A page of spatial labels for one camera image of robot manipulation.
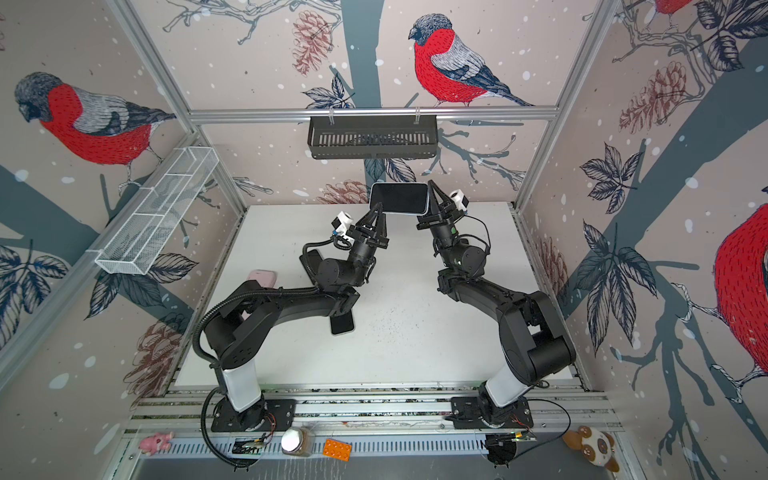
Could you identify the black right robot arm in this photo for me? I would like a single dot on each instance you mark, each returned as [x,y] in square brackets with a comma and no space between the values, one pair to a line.
[533,338]

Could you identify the black wire wall basket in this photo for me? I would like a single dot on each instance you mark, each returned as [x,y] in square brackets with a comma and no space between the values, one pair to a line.
[373,137]

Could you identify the clear jar white lid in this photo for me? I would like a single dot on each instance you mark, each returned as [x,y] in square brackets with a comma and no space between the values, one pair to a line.
[297,441]

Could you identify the black phone far left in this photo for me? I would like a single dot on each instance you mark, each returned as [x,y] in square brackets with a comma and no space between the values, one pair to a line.
[311,261]

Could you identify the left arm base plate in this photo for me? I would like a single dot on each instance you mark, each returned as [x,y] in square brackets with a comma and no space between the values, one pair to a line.
[266,415]

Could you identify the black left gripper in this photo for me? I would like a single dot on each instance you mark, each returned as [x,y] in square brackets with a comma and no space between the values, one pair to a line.
[369,234]

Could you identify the pink phone case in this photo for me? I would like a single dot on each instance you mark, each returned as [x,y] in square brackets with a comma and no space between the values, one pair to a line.
[265,278]

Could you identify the white mesh wall basket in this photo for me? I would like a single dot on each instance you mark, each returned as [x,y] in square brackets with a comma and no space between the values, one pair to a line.
[141,238]

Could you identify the black phone centre table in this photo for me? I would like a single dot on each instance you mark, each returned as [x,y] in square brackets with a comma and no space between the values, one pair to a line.
[342,323]

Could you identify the pink pig toy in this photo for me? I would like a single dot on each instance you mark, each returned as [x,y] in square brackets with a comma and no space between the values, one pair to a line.
[160,442]

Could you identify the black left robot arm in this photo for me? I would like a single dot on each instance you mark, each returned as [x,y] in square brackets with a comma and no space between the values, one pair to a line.
[231,333]

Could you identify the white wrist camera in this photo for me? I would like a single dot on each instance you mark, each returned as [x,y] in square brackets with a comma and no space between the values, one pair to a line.
[460,201]
[341,224]

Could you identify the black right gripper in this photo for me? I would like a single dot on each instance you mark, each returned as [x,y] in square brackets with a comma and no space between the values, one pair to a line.
[447,225]

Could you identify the orange toy brick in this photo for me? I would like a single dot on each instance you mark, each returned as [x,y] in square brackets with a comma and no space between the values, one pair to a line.
[337,450]

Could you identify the large phone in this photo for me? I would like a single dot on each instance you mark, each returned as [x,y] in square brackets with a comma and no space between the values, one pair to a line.
[406,198]

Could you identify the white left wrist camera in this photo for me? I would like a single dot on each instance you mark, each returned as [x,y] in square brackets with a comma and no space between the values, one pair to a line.
[341,224]

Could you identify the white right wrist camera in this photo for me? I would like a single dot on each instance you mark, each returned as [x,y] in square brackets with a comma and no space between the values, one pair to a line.
[460,201]

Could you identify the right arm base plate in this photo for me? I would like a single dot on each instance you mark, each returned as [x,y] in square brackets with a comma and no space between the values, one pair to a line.
[481,413]

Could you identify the brown white plush toy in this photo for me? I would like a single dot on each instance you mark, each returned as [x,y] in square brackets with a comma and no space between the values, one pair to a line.
[596,446]

